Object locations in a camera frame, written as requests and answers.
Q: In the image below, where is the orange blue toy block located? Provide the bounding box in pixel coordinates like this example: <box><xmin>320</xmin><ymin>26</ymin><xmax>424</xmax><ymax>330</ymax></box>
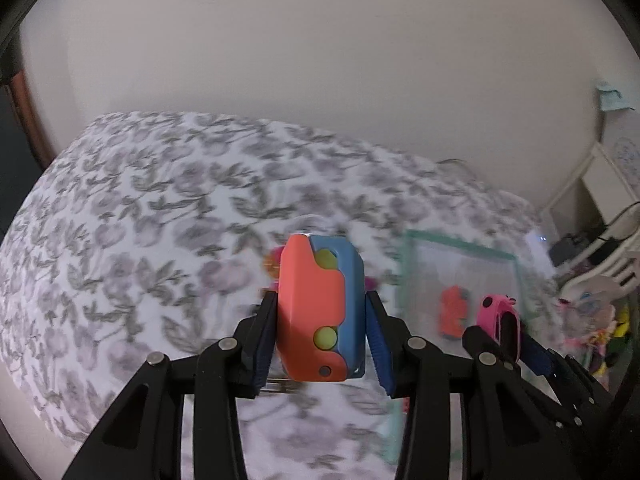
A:
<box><xmin>277</xmin><ymin>234</ymin><xmax>366</xmax><ymax>382</ymax></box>
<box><xmin>438</xmin><ymin>285</ymin><xmax>469</xmax><ymax>339</ymax></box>

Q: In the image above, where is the pink smart watch band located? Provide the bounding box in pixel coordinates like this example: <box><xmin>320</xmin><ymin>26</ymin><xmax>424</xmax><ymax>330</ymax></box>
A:
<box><xmin>476</xmin><ymin>295</ymin><xmax>521</xmax><ymax>362</ymax></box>

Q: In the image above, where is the clear plastic bag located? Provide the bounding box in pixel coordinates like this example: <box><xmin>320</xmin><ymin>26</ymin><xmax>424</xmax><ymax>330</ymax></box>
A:
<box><xmin>558</xmin><ymin>278</ymin><xmax>618</xmax><ymax>365</ymax></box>

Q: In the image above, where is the teal shallow cardboard tray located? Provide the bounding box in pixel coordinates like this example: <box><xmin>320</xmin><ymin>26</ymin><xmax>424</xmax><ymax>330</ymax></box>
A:
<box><xmin>382</xmin><ymin>228</ymin><xmax>526</xmax><ymax>466</ymax></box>

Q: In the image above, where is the white wooden chair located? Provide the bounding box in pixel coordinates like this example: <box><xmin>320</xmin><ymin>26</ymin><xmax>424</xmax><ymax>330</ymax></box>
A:
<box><xmin>560</xmin><ymin>236</ymin><xmax>639</xmax><ymax>299</ymax></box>

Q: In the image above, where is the dark grey power bank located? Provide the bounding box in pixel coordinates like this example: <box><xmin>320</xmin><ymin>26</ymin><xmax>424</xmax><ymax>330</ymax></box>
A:
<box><xmin>548</xmin><ymin>235</ymin><xmax>580</xmax><ymax>268</ymax></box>

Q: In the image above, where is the white box device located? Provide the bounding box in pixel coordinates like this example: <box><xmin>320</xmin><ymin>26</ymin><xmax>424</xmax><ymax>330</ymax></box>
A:
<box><xmin>525</xmin><ymin>229</ymin><xmax>548</xmax><ymax>260</ymax></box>

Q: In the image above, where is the white shelf unit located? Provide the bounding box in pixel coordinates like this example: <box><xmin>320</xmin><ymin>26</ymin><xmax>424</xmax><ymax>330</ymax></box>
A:
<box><xmin>537</xmin><ymin>109</ymin><xmax>640</xmax><ymax>256</ymax></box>

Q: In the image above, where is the pink brown puppy figurine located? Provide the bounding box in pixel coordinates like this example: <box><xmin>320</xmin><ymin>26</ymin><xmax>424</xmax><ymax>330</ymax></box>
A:
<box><xmin>262</xmin><ymin>246</ymin><xmax>284</xmax><ymax>290</ymax></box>

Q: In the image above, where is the floral grey white bedspread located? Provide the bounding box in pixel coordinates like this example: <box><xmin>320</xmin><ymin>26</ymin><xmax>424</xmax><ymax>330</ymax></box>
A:
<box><xmin>1</xmin><ymin>112</ymin><xmax>560</xmax><ymax>478</ymax></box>

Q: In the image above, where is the black cable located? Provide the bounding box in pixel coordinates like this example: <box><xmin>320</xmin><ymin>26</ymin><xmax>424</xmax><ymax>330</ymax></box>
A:
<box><xmin>596</xmin><ymin>199</ymin><xmax>640</xmax><ymax>241</ymax></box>

